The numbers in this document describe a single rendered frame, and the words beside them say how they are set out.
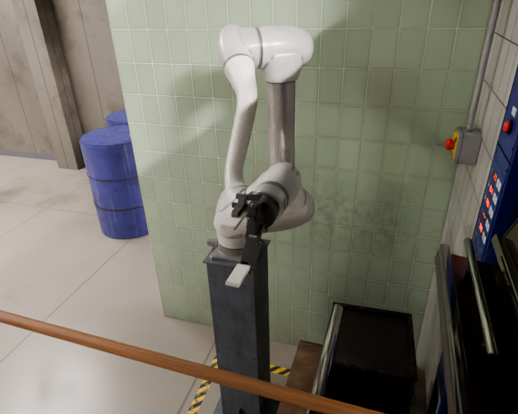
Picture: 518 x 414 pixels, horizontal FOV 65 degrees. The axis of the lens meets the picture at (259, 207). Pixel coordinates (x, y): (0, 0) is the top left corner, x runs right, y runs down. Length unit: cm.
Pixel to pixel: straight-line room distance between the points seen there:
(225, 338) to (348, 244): 76
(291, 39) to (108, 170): 242
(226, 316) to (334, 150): 88
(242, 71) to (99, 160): 239
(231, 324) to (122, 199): 208
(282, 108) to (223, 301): 83
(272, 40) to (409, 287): 140
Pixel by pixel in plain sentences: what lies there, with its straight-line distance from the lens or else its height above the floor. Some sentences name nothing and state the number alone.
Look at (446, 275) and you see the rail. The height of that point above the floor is 143.
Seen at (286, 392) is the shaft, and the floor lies 121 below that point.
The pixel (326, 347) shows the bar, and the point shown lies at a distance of 105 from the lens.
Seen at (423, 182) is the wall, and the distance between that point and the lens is 192.
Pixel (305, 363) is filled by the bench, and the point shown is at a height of 58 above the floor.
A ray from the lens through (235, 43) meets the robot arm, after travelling 137.
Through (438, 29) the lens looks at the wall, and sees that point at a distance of 176.
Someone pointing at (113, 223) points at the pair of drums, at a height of 17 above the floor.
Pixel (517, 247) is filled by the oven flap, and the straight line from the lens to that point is 94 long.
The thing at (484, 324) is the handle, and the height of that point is 146.
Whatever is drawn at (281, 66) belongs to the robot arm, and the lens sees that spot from 142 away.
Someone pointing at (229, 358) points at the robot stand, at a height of 46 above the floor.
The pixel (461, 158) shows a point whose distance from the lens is 151.
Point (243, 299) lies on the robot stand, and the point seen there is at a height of 83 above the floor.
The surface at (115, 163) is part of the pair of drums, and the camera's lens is 351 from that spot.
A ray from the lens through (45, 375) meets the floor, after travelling 284.
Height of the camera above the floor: 194
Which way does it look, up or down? 28 degrees down
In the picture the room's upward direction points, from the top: 2 degrees counter-clockwise
